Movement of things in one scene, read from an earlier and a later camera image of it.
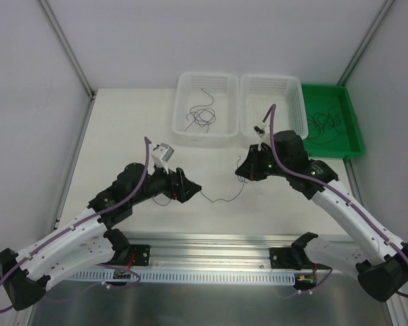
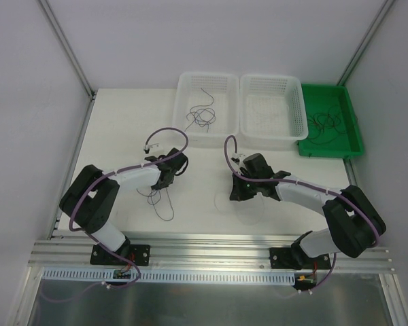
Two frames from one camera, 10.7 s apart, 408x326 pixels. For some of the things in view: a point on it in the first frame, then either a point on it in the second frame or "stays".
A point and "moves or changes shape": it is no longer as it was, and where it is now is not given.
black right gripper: (256, 163) to (240, 191)
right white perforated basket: (258, 92) stays
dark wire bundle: (217, 200) to (153, 204)
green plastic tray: (332, 126) stays
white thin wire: (244, 182) moves or changes shape
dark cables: (202, 115) stays
